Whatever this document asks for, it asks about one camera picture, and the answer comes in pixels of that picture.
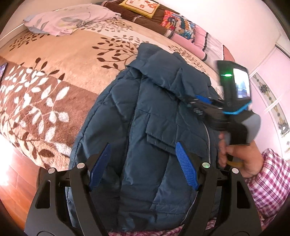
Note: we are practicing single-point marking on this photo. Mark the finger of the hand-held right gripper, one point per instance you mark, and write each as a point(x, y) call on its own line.
point(202, 98)

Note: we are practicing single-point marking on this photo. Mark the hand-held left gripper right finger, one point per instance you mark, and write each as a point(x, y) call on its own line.
point(185, 168)

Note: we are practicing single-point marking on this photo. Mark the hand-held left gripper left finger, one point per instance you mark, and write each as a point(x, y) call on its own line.
point(100, 165)

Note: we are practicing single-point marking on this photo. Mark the dark blue puffer jacket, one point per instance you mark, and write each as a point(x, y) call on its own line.
point(140, 113)

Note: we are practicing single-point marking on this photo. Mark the person's right hand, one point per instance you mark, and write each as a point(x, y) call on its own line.
point(249, 158)

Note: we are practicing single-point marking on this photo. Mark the white wardrobe door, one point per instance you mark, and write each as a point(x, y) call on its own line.
point(271, 99)

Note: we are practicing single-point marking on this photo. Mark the salmon folded blanket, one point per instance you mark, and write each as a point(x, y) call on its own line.
point(228, 54)

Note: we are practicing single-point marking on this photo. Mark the pink striped folded blanket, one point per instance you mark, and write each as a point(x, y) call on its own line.
point(199, 40)

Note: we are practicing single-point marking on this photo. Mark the colourful patchwork cushion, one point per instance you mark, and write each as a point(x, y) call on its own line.
point(179, 25)

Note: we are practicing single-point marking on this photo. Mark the brown folded blanket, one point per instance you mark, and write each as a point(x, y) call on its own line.
point(145, 21)

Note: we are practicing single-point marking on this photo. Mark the yellow flower cushion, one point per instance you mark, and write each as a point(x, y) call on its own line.
point(140, 5)

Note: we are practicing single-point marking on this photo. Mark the beige brown leaf-print blanket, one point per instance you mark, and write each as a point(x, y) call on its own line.
point(68, 56)

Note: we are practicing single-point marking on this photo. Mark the dark phone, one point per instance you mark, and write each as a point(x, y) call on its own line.
point(3, 70)

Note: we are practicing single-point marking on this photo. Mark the pale purple floral pillow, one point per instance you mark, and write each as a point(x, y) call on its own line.
point(68, 18)

